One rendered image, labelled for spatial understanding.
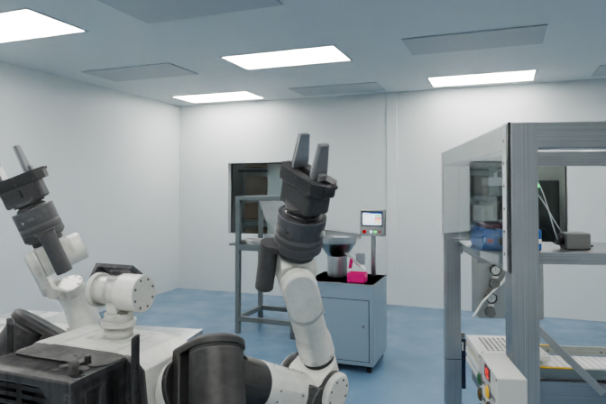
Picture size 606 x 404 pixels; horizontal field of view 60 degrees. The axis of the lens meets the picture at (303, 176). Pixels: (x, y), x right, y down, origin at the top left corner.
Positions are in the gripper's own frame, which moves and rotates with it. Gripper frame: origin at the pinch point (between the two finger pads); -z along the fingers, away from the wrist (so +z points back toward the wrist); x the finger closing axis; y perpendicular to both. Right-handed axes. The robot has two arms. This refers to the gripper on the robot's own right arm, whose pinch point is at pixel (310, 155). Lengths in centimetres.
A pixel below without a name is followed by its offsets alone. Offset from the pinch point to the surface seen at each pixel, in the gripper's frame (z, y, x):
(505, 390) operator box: 45, 37, -28
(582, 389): 91, 121, -18
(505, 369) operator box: 45, 43, -24
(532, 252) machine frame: 23, 55, -16
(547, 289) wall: 291, 553, 170
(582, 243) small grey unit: 47, 133, 2
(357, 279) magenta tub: 210, 243, 201
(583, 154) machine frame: 24, 160, 23
